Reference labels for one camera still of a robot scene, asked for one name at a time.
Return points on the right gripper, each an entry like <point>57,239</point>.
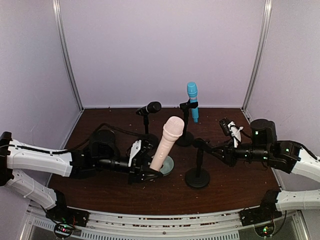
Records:
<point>226,153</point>

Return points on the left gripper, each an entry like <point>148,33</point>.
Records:
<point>136,169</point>

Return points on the black microphone stand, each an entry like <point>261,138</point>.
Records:
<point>150,136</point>
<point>187,138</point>
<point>198,177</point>

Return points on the pink toy microphone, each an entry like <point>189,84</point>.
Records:
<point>172,130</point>

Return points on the black microphone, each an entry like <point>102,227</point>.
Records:
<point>152,108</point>

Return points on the blue toy microphone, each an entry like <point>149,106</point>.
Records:
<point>192,91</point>

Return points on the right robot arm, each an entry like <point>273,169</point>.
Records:
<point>288,156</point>

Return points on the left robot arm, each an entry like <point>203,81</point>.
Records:
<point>99,153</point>

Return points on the green ceramic bowl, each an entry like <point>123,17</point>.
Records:
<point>167,166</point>

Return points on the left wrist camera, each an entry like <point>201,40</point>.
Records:
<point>139,153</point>

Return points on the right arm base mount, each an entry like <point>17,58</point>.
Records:
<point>262,218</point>

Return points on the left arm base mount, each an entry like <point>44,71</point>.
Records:
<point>67,221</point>

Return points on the right aluminium frame post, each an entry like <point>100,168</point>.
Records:
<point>264,30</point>

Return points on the aluminium frame post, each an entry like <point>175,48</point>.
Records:
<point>264,30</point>
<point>66,57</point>

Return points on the left aluminium frame post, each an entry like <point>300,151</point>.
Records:
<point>66,57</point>

